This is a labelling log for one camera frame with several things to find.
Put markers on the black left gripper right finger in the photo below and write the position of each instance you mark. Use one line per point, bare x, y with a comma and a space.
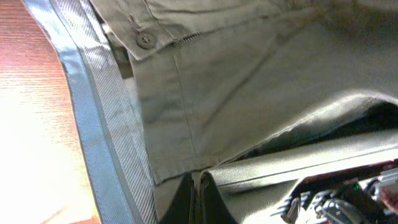
213, 208

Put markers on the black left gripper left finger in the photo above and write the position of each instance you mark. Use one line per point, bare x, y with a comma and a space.
182, 207

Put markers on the khaki green shorts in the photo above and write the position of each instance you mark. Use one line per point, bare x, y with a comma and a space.
164, 88

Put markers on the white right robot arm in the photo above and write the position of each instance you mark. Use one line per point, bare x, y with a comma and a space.
333, 180

